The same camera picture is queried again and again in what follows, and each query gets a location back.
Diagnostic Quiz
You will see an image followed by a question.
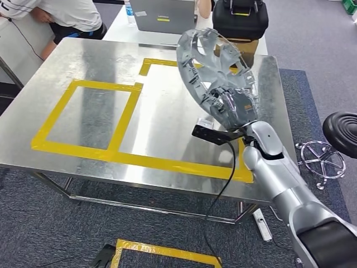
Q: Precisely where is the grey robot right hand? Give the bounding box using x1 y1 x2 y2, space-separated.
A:
216 90 258 130

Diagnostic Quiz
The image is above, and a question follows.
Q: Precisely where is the silver wheel hubcap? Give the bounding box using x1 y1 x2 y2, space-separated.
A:
176 28 260 131

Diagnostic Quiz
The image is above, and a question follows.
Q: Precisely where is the steel workbench table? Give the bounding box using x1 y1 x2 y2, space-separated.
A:
0 37 297 226

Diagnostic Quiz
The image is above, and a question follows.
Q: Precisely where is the brown cardboard box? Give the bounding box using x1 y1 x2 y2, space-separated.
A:
214 37 260 68

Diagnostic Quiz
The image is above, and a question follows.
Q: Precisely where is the black bag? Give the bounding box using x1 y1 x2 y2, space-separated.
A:
212 0 269 41

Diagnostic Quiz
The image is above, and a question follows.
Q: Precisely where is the person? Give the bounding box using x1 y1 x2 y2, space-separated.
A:
195 0 215 19
0 0 108 62

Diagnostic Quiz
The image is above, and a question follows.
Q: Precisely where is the white power strip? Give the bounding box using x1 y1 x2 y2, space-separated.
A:
252 208 272 242

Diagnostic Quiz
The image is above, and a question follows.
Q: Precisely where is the black round stool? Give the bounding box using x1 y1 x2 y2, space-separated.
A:
296 111 357 191

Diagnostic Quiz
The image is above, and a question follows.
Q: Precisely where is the grey laptop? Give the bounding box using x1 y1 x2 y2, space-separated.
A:
129 0 198 35

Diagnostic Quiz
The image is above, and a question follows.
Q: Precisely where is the yellow floor tape square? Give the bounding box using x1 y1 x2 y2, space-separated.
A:
110 238 223 268

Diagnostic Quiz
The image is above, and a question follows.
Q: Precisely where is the clear water bottle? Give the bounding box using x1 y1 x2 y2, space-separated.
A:
124 0 137 26

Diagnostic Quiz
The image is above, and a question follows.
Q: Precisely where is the white office desk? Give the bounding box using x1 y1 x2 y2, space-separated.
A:
103 4 268 56

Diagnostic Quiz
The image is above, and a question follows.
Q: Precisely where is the green plastic crate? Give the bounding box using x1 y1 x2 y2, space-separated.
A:
341 0 357 16

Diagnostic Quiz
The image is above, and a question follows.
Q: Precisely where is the black robot left foot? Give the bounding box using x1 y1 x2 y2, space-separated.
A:
89 244 116 268

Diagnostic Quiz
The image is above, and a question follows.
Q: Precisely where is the white desk panel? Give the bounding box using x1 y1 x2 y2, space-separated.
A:
0 15 54 86

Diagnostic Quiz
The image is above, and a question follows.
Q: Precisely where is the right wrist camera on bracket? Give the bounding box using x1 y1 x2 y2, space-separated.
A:
192 117 253 146

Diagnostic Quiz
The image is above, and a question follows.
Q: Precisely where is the black camera cable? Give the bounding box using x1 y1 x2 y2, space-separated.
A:
203 140 237 267

